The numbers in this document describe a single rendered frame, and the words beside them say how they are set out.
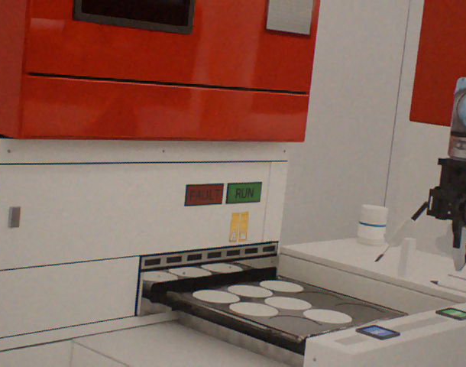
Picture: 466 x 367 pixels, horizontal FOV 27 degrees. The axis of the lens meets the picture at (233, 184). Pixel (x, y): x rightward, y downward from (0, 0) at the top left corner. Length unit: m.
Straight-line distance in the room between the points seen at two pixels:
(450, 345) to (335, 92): 3.19
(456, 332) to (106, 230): 0.71
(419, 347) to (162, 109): 0.68
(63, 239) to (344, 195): 3.32
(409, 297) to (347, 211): 3.01
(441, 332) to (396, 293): 0.39
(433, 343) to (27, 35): 0.90
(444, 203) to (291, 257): 0.58
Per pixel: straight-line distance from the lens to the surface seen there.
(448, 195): 1.88
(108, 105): 1.86
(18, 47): 1.76
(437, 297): 2.13
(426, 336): 1.76
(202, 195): 2.14
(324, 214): 5.00
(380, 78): 5.23
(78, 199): 1.92
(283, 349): 1.95
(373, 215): 2.52
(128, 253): 2.03
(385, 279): 2.20
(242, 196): 2.24
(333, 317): 2.02
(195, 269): 2.16
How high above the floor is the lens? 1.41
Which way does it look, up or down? 7 degrees down
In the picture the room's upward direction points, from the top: 6 degrees clockwise
